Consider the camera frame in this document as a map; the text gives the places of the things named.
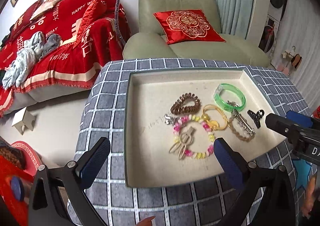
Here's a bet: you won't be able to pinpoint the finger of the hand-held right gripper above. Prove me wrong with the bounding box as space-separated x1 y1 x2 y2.
286 110 314 129
265 113 303 141

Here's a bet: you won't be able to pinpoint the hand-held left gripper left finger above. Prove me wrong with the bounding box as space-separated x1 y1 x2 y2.
27 136 112 226

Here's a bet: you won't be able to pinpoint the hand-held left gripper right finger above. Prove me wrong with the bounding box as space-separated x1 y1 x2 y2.
213 137 297 226

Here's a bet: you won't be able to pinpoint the black claw hair clip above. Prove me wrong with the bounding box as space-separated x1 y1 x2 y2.
247 109 265 129

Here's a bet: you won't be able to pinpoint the yellow cord bracelet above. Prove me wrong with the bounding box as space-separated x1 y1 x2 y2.
202 104 232 131

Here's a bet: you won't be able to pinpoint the green translucent bangle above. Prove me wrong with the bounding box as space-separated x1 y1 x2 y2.
213 83 246 113

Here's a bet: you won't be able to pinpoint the brown spiral hair tie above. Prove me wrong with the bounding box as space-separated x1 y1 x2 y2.
170 93 202 116

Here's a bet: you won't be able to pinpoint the white square tray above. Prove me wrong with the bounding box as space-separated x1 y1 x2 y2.
124 69 288 188

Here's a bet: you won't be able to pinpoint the silver rhinestone hair clip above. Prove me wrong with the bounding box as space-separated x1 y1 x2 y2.
227 101 256 136

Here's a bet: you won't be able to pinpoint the beige hair clip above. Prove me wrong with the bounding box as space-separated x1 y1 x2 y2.
169 126 197 161

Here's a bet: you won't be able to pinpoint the grey checked cloth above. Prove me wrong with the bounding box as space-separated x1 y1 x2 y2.
67 58 320 226

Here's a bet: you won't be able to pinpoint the hangers with small clothes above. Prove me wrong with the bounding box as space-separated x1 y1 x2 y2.
281 46 303 76

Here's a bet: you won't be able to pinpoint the blue round tin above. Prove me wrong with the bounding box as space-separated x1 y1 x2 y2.
10 176 25 201

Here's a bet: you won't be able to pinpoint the small white stool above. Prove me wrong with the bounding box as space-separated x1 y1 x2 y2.
11 109 35 135

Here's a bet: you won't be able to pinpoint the red patterned gift box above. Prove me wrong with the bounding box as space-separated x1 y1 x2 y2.
0 140 43 226

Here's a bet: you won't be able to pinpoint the beige sofa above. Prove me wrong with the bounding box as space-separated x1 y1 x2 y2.
7 86 90 114

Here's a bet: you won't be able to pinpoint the red printed blanket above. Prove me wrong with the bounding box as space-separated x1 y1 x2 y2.
0 0 132 116

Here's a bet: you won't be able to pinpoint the light blue clothing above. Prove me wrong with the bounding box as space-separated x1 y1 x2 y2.
2 31 45 89

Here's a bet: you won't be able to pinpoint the grey clothing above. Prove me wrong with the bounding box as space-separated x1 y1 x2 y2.
39 34 62 61

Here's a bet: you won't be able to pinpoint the red embroidered cushion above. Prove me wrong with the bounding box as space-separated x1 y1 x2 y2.
153 9 227 45

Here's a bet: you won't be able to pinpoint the red satin pillow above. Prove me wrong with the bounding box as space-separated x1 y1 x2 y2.
72 0 109 50

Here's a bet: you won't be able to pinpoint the portrait print pillow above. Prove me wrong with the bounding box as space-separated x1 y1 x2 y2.
30 0 65 20

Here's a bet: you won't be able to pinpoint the tan braided bracelet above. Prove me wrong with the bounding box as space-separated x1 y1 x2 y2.
229 116 253 142

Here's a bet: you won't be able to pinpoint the pink yellow spiral bracelet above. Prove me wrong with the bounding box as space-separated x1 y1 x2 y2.
172 114 216 160

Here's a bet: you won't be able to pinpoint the thin silver chain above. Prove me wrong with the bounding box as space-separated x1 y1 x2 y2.
144 114 173 132

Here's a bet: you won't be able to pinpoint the dark red wall poster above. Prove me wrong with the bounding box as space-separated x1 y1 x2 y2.
259 16 280 53

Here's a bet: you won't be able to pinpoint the grey hanging cable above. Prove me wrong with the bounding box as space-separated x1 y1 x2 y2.
114 0 125 48

